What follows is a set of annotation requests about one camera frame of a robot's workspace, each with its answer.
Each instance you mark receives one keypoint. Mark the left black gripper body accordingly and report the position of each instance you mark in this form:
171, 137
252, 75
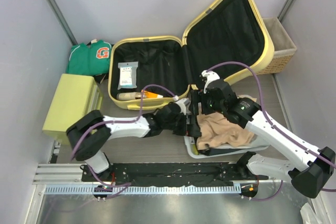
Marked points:
180, 128

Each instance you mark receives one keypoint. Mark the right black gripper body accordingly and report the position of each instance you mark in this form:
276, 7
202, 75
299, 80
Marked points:
208, 106

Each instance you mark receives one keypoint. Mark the beige sock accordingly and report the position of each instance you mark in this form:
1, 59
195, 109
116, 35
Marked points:
216, 131

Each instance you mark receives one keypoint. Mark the grey white garment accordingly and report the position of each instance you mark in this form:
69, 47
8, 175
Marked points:
241, 113

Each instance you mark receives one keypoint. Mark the white plastic mesh basket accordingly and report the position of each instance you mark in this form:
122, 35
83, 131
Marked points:
194, 150

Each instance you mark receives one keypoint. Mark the yellow hard-shell suitcase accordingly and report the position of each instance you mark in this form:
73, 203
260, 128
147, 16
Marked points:
229, 36

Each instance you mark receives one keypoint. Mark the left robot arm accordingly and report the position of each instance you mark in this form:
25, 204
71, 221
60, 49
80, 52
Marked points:
90, 133

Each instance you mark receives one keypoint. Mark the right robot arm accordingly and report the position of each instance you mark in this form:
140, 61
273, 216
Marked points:
308, 168

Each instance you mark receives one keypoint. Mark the orange tube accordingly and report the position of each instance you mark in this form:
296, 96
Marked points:
151, 95

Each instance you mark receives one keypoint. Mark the beige cosmetic bottle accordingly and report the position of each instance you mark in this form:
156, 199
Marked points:
128, 96

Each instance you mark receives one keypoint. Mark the white tissue pack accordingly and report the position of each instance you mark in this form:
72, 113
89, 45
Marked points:
127, 77

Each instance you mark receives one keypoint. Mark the wicker basket with liner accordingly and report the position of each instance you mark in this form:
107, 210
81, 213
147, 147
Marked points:
283, 45

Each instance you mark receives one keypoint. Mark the dark cloth under jersey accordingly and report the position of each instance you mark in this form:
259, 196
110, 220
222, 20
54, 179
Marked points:
101, 78

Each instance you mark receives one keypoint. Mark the green jersey with G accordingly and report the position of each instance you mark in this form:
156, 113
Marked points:
89, 60

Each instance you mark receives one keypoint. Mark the yellow-green drawer box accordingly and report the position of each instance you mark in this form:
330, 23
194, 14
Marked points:
74, 97

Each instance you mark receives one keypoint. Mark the white crumpled plastic bag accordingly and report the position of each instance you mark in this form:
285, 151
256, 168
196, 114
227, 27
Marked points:
308, 215

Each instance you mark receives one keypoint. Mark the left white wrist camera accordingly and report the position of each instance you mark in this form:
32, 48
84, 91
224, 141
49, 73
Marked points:
183, 104

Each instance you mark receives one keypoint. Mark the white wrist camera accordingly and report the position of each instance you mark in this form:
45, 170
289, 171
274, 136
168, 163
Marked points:
183, 104
208, 77

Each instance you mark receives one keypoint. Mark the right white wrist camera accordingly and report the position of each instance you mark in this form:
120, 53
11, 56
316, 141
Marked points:
208, 77

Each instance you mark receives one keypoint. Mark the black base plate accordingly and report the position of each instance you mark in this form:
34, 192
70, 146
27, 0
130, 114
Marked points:
177, 174

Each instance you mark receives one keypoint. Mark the white slotted cable duct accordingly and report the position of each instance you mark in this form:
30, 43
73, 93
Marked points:
96, 189

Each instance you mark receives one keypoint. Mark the aluminium rail frame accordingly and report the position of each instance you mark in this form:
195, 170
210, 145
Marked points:
275, 203

